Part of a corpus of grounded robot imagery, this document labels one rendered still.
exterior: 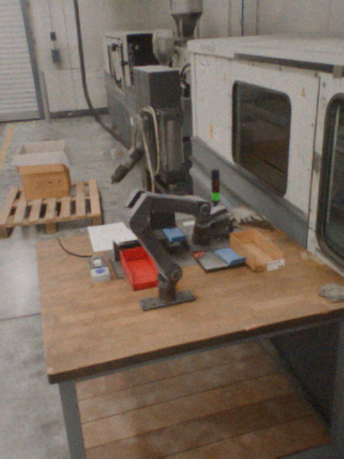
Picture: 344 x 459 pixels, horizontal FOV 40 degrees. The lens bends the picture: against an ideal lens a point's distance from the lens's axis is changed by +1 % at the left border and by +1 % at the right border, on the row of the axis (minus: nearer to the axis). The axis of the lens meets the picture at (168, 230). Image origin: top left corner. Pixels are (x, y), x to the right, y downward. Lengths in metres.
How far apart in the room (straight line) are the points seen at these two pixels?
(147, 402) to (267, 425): 0.54
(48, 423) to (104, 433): 0.49
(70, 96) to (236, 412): 9.51
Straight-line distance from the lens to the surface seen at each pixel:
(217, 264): 1.94
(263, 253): 2.07
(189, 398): 2.35
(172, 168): 1.94
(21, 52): 11.01
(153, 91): 1.95
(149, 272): 1.92
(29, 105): 11.10
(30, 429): 2.68
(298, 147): 2.29
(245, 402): 2.34
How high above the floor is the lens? 1.82
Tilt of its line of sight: 23 degrees down
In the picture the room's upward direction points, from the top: 3 degrees counter-clockwise
